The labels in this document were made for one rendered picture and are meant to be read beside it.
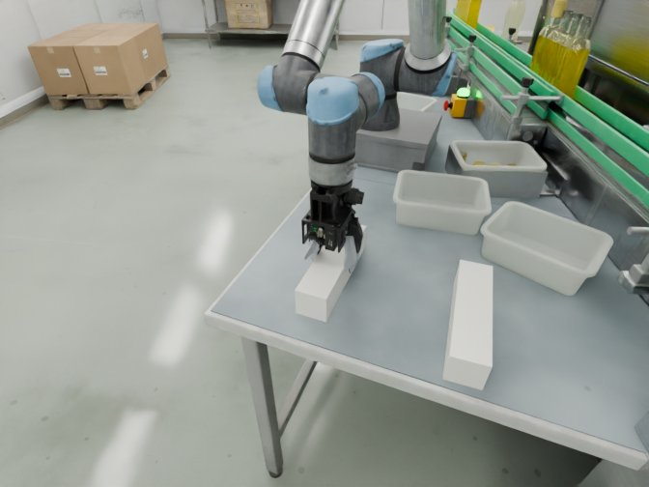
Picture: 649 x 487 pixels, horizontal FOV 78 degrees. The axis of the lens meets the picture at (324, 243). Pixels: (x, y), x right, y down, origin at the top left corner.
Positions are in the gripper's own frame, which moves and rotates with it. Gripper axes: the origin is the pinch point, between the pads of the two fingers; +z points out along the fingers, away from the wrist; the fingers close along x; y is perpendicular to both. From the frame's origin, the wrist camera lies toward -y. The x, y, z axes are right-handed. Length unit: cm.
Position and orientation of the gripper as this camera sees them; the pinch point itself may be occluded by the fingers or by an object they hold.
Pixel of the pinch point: (334, 261)
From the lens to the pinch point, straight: 80.5
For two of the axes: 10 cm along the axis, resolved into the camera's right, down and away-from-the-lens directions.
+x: 9.3, 2.3, -2.9
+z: 0.0, 7.9, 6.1
